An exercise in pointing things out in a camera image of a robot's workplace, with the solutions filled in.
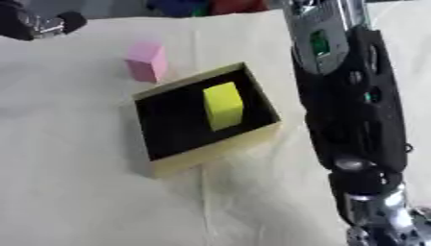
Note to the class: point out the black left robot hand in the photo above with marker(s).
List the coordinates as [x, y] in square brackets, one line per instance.
[14, 27]

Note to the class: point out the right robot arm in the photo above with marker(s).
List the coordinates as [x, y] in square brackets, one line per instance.
[353, 105]

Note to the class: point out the tan cardboard box black inside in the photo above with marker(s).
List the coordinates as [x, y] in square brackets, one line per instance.
[191, 128]

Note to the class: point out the pink rectangular block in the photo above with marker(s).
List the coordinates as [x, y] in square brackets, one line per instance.
[147, 62]

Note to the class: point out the blue object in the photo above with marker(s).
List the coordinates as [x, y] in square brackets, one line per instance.
[177, 6]

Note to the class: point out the yellow rectangular block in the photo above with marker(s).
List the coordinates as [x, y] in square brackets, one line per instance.
[223, 107]

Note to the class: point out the red object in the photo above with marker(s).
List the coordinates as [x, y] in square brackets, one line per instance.
[238, 5]

